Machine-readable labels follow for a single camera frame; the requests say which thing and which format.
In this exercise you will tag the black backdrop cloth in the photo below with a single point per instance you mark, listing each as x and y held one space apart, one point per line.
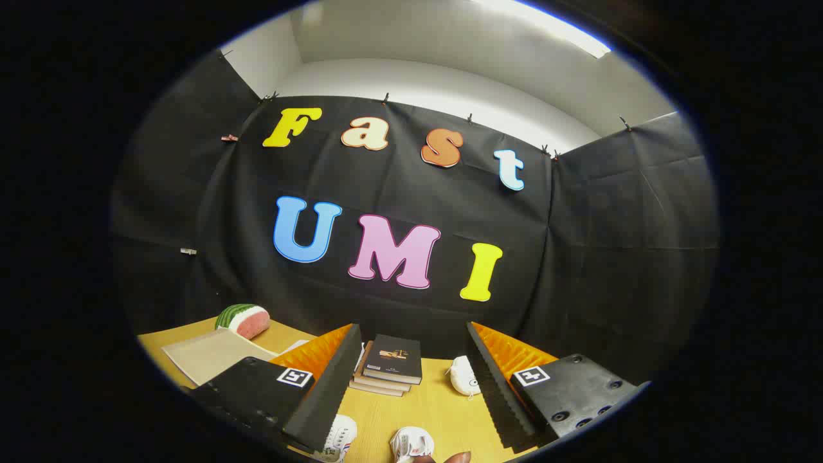
398 186

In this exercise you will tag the white canvas shoe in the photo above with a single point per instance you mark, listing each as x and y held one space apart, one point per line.
339 434
411 442

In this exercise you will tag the white plush toy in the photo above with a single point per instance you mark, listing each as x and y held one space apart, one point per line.
463 376

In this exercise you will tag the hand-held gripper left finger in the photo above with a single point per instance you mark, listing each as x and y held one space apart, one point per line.
325 392

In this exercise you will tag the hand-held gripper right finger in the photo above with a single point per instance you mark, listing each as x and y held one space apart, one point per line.
498 392

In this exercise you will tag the watermelon slice plush toy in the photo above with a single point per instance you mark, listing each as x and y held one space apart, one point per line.
247 319

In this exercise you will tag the brown cover book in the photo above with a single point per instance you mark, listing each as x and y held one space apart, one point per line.
379 384
373 390

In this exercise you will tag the beige fabric storage box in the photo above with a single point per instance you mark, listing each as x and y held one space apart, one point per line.
212 354

